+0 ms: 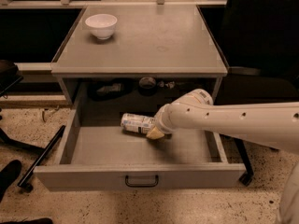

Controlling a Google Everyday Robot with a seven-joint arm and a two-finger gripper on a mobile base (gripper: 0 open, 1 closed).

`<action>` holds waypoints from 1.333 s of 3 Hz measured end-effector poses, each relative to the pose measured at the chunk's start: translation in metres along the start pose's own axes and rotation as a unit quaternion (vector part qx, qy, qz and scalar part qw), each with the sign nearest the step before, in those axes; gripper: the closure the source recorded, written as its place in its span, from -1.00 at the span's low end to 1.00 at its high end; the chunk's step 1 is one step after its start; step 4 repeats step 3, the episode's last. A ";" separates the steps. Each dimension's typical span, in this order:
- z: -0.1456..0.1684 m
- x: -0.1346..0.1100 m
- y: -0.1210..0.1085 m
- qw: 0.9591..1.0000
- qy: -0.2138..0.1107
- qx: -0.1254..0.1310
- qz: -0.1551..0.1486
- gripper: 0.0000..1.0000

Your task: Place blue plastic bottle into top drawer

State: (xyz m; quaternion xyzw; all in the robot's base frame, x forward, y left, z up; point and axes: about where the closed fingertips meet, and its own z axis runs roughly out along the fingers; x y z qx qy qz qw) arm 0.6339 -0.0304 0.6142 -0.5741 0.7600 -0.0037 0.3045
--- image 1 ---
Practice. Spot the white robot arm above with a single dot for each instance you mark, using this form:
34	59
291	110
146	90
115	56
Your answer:
273	125

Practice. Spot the black drawer handle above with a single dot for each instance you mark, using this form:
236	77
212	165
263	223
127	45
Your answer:
141	181

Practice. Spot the white ceramic bowl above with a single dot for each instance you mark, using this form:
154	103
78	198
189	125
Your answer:
102	26

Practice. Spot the black chair seat left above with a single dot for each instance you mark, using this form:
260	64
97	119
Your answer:
8	76

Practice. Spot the black object with label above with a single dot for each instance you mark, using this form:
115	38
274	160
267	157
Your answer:
107	90

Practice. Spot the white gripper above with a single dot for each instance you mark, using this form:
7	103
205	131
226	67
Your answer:
161	121

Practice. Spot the grey cabinet with top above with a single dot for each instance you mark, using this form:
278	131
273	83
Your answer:
169	41

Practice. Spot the black office chair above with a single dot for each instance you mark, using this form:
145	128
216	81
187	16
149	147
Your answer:
260	35

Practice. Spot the black tape roll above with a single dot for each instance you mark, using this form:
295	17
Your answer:
147	86

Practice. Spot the blue labelled plastic bottle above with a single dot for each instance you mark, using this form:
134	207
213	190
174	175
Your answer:
136	123

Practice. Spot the grey open top drawer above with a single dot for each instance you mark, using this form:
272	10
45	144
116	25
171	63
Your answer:
96	153

